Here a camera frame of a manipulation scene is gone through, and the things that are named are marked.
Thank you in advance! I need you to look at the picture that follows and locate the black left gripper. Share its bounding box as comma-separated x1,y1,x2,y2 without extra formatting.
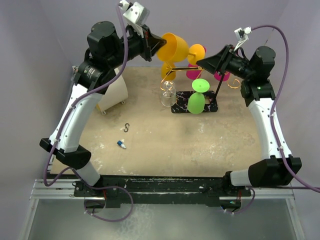
107,23,167,69

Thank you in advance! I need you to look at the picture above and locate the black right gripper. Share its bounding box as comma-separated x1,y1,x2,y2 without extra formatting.
196,44,255,80

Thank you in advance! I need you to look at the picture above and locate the pink plastic wine glass front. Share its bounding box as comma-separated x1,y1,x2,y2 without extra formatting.
213,71,231,82

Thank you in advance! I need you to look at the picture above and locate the pink plastic wine glass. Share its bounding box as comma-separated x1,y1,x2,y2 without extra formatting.
186,43,206,80
213,71,231,82

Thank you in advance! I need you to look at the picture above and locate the orange plastic wine glass front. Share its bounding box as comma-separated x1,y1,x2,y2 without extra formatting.
156,32,206,65

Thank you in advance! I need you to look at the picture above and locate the orange plastic wine glass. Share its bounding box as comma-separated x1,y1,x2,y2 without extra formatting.
156,32,206,65
161,62,176,81

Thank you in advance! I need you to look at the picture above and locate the green plastic wine glass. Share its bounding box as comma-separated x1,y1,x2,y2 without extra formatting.
187,78,210,115

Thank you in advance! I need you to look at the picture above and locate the clear glass wine glass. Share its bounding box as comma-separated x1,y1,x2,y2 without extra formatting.
160,81,177,107

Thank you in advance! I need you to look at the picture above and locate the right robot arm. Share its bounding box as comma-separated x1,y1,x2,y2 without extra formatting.
197,44,302,196

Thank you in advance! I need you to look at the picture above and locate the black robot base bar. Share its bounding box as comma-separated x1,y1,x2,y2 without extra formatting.
61,174,252,210

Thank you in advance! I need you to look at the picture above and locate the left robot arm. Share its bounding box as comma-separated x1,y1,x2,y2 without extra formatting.
39,21,167,196

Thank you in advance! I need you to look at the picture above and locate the white cylindrical container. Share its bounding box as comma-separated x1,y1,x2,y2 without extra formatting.
96,75,128,114

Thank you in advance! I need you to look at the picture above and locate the black carabiner clip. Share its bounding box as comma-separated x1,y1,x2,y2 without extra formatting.
123,123,130,133

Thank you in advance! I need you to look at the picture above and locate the blue capped small tube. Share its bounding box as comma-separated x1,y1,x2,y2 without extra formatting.
117,140,127,149

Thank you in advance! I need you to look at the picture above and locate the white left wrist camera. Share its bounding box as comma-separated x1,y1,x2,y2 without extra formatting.
119,0,150,38

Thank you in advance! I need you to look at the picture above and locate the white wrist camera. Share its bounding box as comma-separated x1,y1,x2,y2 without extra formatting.
119,0,150,38
234,26,252,51

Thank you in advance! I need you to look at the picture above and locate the gold wire wine glass rack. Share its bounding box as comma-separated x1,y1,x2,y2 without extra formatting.
160,62,218,115

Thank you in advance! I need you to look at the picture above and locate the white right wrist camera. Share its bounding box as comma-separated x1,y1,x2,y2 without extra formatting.
234,26,252,51

